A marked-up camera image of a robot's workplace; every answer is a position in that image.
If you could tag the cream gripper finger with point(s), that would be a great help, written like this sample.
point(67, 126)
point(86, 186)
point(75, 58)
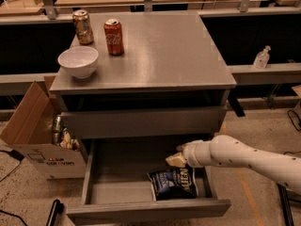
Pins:
point(176, 160)
point(187, 145)

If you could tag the blue chip bag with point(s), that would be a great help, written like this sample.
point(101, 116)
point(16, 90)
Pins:
point(173, 184)

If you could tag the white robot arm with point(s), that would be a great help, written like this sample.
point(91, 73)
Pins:
point(229, 152)

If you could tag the grey drawer cabinet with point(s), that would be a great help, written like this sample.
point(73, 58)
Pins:
point(170, 61)

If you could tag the open grey drawer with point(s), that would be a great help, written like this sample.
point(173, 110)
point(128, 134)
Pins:
point(117, 188)

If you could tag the closed grey upper drawer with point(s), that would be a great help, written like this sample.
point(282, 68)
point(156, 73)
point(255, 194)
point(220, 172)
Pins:
point(145, 122)

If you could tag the black stand on floor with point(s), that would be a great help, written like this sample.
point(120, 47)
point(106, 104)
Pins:
point(287, 196)

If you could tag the clear sanitizer pump bottle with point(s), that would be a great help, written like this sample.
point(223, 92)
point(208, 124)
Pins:
point(262, 58)

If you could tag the cans inside cardboard box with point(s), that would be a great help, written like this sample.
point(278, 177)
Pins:
point(61, 136)

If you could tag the white ceramic bowl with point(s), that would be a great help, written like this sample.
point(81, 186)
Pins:
point(79, 61)

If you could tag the red cola can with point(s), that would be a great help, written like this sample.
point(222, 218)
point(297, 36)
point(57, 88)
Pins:
point(113, 35)

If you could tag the open cardboard box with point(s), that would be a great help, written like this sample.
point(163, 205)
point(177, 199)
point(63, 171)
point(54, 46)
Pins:
point(29, 132)

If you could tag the gold patterned can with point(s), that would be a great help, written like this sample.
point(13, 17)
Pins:
point(82, 27)

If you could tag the black handle bottom left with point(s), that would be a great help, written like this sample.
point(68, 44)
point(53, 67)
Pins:
point(56, 209)

